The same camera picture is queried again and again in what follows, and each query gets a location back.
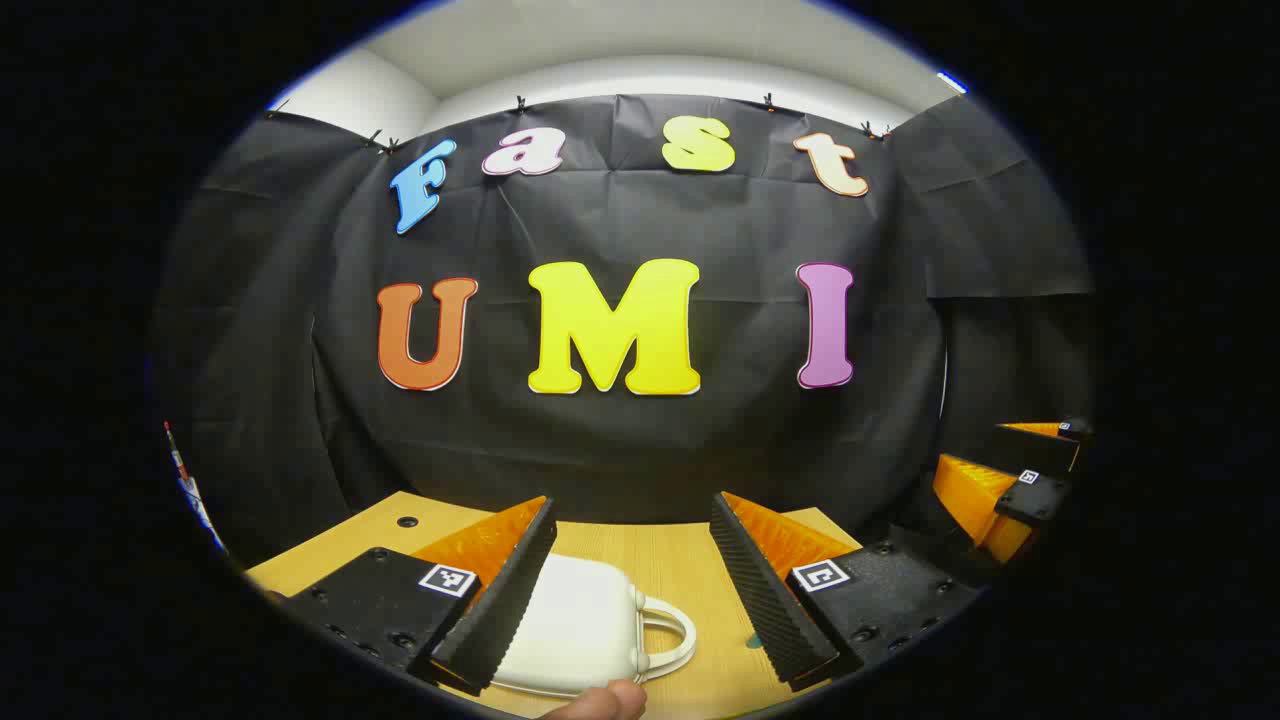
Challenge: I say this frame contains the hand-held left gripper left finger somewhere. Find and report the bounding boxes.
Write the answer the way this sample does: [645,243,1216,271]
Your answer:
[265,495,559,698]

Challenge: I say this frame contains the white blue printed banner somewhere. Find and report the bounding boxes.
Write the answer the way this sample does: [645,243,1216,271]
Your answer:
[163,420,229,554]

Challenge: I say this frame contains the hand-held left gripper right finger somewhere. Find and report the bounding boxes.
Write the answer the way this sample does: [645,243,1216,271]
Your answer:
[710,490,979,693]

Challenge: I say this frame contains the white suitcase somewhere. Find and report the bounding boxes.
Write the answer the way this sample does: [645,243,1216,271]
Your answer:
[490,553,698,699]

